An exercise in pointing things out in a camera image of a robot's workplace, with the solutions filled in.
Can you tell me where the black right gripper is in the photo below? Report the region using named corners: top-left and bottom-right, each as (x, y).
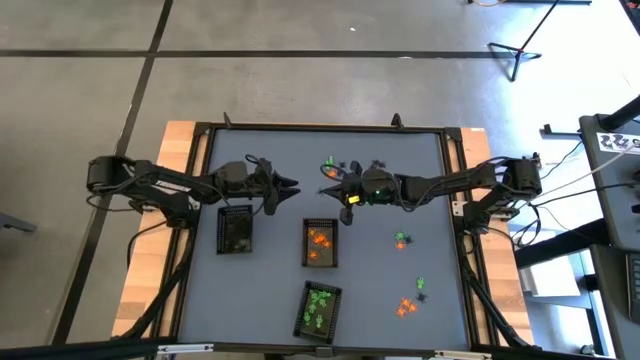
top-left (320, 160), bottom-right (369, 227)

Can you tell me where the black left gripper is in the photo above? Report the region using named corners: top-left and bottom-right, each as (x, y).
top-left (249, 158), bottom-right (303, 218)

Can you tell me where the black slotted plastic basket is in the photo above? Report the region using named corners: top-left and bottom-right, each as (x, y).
top-left (216, 203), bottom-right (255, 255)
top-left (292, 279), bottom-right (344, 346)
top-left (301, 217), bottom-right (340, 268)

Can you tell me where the grey table mat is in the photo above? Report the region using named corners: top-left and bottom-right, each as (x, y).
top-left (177, 128), bottom-right (469, 351)

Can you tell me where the light wooden table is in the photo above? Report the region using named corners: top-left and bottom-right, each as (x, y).
top-left (110, 119), bottom-right (535, 349)

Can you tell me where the white box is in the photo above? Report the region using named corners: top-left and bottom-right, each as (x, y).
top-left (518, 259), bottom-right (582, 300)

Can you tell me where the black tripod stand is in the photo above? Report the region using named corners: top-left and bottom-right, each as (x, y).
top-left (487, 0), bottom-right (562, 84)

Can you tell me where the black pole stand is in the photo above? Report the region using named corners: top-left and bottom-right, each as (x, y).
top-left (539, 94), bottom-right (640, 137)

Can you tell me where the grey furniture leg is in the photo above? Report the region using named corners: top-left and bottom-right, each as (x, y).
top-left (0, 211), bottom-right (39, 235)

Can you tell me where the grey equipment cart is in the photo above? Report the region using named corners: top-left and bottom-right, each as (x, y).
top-left (578, 113), bottom-right (640, 251)

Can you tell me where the white printed label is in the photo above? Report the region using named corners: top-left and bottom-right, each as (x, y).
top-left (596, 131), bottom-right (640, 155)

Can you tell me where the pale blue metal leg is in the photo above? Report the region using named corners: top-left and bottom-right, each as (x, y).
top-left (579, 249), bottom-right (617, 357)

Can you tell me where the grey desk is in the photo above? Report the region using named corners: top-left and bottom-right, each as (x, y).
top-left (589, 243), bottom-right (640, 360)

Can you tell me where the black keyboard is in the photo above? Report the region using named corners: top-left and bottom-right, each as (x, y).
top-left (625, 252), bottom-right (640, 324)

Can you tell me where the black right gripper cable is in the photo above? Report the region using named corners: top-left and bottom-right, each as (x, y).
top-left (319, 163), bottom-right (347, 182)

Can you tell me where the black metal table frame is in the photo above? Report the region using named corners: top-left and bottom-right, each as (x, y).
top-left (152, 121), bottom-right (501, 351)

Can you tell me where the black diagonal frame strut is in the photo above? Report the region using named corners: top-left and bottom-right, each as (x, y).
top-left (459, 239), bottom-right (534, 350)
top-left (119, 244), bottom-right (194, 341)

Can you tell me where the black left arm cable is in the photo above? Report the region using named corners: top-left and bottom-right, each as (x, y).
top-left (126, 219), bottom-right (169, 271)

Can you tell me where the silver rail bracket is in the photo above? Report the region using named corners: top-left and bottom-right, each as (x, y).
top-left (157, 343), bottom-right (215, 356)
top-left (433, 350), bottom-right (494, 360)

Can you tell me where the black camera mount rail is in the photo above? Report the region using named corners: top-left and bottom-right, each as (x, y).
top-left (0, 337), bottom-right (640, 360)

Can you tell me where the white floor cable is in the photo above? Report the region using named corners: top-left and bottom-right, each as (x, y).
top-left (542, 148), bottom-right (640, 199)

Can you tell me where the thick black floor cable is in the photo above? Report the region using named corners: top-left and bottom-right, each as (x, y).
top-left (542, 181), bottom-right (640, 206)

